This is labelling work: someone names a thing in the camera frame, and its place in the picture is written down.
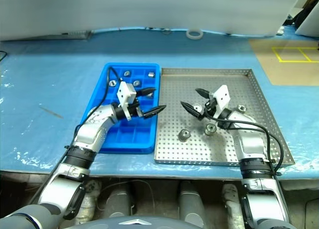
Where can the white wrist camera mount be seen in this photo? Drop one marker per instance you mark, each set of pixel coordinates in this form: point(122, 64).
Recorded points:
point(124, 93)
point(222, 95)

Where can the blue compartment tray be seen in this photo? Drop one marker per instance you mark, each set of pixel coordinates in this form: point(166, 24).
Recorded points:
point(139, 139)

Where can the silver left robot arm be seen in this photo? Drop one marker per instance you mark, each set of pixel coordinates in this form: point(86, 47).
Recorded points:
point(92, 132)

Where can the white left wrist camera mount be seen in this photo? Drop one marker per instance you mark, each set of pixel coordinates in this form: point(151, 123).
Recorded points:
point(124, 93)

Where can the brown cardboard sheet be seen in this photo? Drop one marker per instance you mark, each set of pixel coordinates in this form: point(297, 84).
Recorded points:
point(286, 72)

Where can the thin brown stick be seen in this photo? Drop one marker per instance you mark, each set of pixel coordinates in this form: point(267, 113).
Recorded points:
point(51, 112)

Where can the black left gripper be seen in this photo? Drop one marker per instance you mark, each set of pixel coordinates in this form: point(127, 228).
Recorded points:
point(135, 109)

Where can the dark rounded grey shape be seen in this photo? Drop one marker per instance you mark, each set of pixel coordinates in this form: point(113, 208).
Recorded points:
point(119, 201)
point(190, 201)

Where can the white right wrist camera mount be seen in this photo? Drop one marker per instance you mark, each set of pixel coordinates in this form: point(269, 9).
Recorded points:
point(222, 95)

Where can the perforated metal tray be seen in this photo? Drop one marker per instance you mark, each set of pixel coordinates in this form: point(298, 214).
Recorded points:
point(174, 94)

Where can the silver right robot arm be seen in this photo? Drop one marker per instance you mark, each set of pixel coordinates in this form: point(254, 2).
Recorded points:
point(249, 142)

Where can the black background object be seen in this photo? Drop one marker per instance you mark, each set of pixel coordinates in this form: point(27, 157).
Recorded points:
point(299, 18)

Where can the grey robot torso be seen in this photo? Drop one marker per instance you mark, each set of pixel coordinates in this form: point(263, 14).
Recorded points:
point(134, 222)

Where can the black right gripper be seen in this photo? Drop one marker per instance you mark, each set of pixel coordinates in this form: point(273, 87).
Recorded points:
point(209, 106)

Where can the white board panel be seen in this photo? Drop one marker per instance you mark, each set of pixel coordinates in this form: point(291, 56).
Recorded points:
point(309, 23)

